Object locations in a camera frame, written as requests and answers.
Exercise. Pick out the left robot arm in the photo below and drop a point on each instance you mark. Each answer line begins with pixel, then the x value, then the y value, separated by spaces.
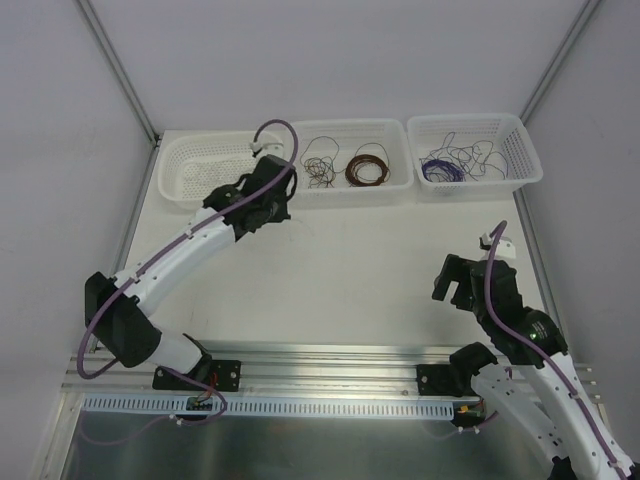
pixel 118 309

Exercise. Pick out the middle white perforated basket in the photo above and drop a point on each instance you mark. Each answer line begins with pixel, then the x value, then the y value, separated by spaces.
pixel 352 163

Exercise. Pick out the left white perforated basket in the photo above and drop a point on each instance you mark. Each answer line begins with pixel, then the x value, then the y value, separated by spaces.
pixel 192 163

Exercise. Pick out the white slotted cable duct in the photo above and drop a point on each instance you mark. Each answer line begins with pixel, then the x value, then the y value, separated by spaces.
pixel 271 407

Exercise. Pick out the right white perforated basket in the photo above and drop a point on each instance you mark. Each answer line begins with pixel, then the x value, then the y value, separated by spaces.
pixel 471 157

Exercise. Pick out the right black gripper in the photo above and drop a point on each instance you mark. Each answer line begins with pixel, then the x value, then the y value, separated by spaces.
pixel 455 282

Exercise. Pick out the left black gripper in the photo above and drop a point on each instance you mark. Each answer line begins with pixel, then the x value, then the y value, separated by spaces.
pixel 270 214

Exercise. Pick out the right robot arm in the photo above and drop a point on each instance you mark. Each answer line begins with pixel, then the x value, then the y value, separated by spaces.
pixel 526 374

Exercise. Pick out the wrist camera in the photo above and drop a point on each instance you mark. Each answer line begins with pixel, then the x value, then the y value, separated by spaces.
pixel 505 249
pixel 261 148

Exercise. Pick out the left frame post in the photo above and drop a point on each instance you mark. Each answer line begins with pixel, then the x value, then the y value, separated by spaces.
pixel 104 44

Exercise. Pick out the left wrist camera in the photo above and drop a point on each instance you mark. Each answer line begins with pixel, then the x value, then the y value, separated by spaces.
pixel 261 148

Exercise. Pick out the aluminium mounting rail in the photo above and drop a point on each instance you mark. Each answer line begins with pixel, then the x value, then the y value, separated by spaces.
pixel 299 370

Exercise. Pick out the right frame post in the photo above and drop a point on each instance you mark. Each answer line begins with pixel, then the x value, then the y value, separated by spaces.
pixel 571 38

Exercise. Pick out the frame post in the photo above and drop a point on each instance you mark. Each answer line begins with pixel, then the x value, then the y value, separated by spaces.
pixel 571 38
pixel 104 44

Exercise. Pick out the white perforated basket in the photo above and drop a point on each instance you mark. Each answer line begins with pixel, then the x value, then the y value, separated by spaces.
pixel 352 163
pixel 192 163
pixel 471 157

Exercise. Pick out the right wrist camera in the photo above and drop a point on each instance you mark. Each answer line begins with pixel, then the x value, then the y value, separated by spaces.
pixel 505 249

